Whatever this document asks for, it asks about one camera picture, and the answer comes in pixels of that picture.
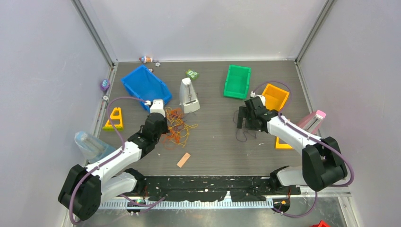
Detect yellow thin cable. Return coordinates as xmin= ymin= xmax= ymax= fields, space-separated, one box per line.
xmin=164 ymin=108 xmax=199 ymax=148

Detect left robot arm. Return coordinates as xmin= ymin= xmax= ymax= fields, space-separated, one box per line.
xmin=58 ymin=112 xmax=169 ymax=224

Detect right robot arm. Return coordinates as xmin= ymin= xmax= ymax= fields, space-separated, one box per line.
xmin=237 ymin=95 xmax=348 ymax=194

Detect orange plastic bin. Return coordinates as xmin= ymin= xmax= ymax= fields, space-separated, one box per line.
xmin=262 ymin=84 xmax=290 ymax=111

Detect green plastic bin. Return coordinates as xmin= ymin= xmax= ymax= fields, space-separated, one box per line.
xmin=223 ymin=65 xmax=252 ymax=99

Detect right yellow triangle block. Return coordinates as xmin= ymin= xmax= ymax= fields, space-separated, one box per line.
xmin=275 ymin=137 xmax=293 ymax=150

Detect yellow triangle block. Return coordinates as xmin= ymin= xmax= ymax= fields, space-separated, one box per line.
xmin=102 ymin=107 xmax=124 ymax=131
xmin=275 ymin=137 xmax=293 ymax=150

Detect left yellow triangle block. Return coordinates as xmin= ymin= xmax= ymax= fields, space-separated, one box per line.
xmin=102 ymin=107 xmax=124 ymax=131

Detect tan wooden stick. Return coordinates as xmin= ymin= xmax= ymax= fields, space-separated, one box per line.
xmin=176 ymin=153 xmax=191 ymax=168

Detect blue plastic bin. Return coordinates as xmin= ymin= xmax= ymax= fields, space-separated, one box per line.
xmin=121 ymin=65 xmax=173 ymax=104

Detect white metronome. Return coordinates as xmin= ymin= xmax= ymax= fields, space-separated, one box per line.
xmin=179 ymin=78 xmax=200 ymax=114

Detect pink metronome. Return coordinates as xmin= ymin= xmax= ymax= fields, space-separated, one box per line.
xmin=296 ymin=110 xmax=326 ymax=135

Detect green number tile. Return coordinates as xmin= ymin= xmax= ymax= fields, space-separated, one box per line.
xmin=185 ymin=70 xmax=199 ymax=80

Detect purple small toy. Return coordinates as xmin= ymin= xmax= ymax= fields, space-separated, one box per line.
xmin=100 ymin=79 xmax=110 ymax=92

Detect blue transparent metronome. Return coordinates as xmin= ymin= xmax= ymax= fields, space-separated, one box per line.
xmin=74 ymin=131 xmax=116 ymax=164

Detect small figurine toy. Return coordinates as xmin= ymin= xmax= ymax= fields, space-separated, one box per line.
xmin=139 ymin=56 xmax=154 ymax=63

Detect red object at corner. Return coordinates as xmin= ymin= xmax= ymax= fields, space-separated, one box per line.
xmin=310 ymin=220 xmax=330 ymax=227

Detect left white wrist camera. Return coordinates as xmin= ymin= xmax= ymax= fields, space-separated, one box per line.
xmin=149 ymin=99 xmax=166 ymax=117

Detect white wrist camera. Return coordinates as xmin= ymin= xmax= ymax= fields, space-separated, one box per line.
xmin=149 ymin=99 xmax=166 ymax=117
xmin=250 ymin=91 xmax=266 ymax=105

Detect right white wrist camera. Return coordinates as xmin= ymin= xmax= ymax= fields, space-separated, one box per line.
xmin=250 ymin=91 xmax=266 ymax=105

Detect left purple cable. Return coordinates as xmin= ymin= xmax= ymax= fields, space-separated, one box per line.
xmin=69 ymin=96 xmax=151 ymax=225

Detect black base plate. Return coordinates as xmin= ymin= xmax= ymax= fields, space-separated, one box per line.
xmin=125 ymin=176 xmax=301 ymax=202

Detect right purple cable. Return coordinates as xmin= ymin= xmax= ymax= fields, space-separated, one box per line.
xmin=252 ymin=80 xmax=355 ymax=218

